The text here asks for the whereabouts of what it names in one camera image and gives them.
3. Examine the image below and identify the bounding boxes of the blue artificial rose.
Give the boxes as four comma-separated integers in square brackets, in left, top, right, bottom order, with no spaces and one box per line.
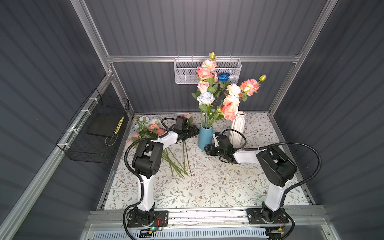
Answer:
[218,73,231,90]

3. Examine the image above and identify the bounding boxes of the small pale pink rose stem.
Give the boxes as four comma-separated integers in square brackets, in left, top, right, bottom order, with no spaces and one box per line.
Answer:
[191,80,211,121]

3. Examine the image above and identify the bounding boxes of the white peony flower stem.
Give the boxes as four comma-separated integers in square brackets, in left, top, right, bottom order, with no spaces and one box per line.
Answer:
[214,84,241,111]

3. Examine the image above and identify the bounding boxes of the white wire mesh basket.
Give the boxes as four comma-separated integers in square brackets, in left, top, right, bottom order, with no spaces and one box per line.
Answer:
[174,56,242,85]

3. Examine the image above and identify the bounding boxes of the blue ceramic vase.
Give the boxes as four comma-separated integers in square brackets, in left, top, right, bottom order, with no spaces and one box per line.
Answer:
[198,121,214,151]

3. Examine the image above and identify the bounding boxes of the pink coral rose stem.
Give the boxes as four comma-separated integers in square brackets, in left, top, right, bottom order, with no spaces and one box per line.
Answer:
[209,102,239,127]

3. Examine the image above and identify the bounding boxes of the black wire basket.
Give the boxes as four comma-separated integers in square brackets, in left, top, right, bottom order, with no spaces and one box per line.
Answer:
[57,90,130,164]

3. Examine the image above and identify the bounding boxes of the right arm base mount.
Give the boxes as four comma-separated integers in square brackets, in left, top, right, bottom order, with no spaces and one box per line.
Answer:
[246,208,290,225]

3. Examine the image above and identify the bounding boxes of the floral patterned table mat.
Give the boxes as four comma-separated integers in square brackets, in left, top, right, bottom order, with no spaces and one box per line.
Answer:
[103,112,310,210]

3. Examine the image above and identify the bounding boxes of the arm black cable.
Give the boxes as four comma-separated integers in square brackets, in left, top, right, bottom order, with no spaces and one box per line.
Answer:
[122,117,178,240]
[220,128,323,196]

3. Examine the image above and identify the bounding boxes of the pile of artificial flowers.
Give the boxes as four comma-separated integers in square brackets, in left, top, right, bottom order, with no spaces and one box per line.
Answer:
[124,115,193,182]

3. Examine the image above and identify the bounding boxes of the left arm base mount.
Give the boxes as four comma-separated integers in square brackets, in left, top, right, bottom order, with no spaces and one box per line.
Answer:
[127,210,169,228]

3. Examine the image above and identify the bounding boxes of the pink carnation flower stem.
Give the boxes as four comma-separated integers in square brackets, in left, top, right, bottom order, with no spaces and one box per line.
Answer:
[201,52,218,78]

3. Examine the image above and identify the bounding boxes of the peach rose flower stem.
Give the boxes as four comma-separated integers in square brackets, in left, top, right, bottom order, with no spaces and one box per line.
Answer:
[239,75,267,102]

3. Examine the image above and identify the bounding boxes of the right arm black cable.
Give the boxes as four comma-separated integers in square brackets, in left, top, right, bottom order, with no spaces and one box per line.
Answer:
[220,128,323,196]

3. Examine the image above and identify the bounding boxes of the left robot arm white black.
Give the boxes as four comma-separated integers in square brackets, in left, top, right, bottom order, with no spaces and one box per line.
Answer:
[124,115,199,215]

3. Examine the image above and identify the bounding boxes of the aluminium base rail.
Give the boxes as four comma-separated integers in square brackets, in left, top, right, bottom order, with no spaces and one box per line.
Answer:
[84,205,330,231]

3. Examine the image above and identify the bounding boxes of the large pink rose stem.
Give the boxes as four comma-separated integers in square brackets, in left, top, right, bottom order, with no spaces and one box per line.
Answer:
[196,67,215,87]

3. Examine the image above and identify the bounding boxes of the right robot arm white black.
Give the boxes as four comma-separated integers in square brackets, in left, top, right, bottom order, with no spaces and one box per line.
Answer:
[204,132,298,223]

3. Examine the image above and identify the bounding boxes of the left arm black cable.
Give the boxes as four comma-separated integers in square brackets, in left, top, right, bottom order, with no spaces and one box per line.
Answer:
[122,117,178,240]

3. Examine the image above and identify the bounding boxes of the white rose stem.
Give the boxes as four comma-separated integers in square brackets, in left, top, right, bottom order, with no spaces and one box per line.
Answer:
[197,92,215,129]

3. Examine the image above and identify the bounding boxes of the white ribbed ceramic vase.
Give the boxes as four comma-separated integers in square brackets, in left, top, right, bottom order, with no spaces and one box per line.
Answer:
[229,111,246,148]

